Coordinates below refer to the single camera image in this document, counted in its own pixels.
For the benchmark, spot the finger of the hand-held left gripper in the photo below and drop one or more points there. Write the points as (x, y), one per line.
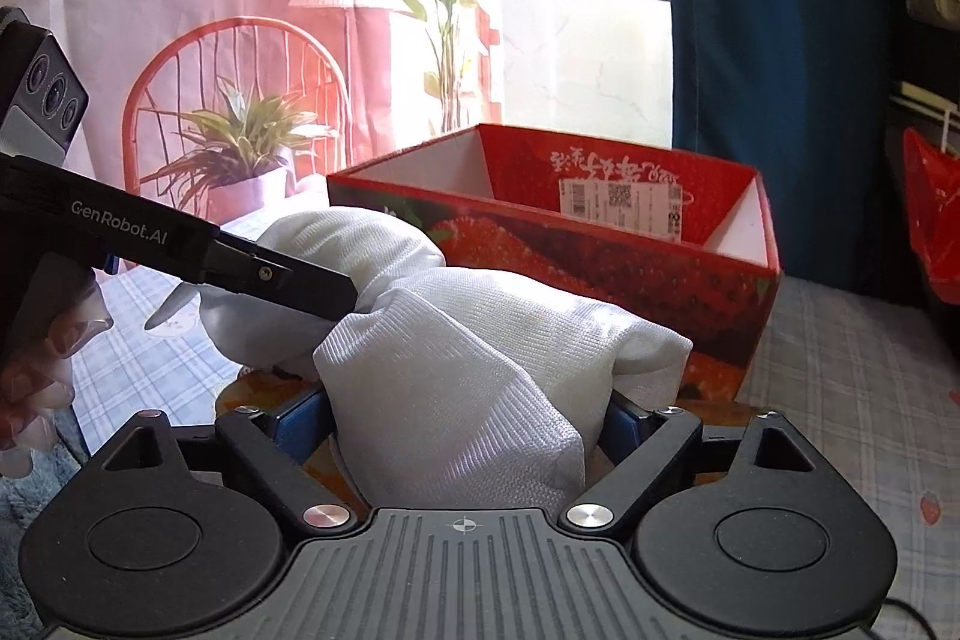
(292, 280)

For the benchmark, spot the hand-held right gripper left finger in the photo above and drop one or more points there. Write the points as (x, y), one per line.
(300, 424)

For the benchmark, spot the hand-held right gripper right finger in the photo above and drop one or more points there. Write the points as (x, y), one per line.
(624, 426)

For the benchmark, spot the white knit cloth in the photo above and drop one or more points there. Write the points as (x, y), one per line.
(465, 370)

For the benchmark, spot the red strawberry print box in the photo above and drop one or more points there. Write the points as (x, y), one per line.
(600, 250)

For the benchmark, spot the person's left hand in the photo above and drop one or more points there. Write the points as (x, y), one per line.
(30, 385)

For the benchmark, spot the orange bread packet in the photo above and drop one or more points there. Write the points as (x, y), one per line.
(255, 398)

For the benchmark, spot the plaid strawberry bed sheet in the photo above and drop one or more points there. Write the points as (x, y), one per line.
(847, 385)

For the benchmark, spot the teal fuzzy blanket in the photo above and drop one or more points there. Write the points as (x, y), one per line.
(22, 520)

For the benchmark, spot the window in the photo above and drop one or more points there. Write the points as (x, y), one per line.
(577, 48)

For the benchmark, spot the red plastic bag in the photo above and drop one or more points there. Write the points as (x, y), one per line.
(934, 220)

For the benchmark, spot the dark blue curtain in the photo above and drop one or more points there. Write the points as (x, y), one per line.
(787, 48)

